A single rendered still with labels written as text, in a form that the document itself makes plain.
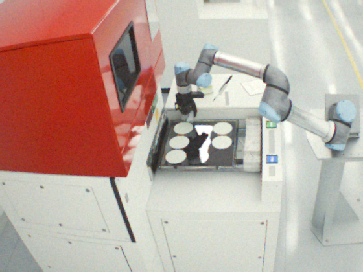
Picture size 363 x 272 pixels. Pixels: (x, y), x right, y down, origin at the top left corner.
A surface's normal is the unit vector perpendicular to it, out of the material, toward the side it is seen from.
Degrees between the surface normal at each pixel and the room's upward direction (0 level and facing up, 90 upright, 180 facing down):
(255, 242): 90
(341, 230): 0
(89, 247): 90
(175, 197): 0
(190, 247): 90
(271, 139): 0
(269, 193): 90
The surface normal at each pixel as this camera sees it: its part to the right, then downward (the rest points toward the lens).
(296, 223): -0.12, -0.78
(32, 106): -0.14, 0.63
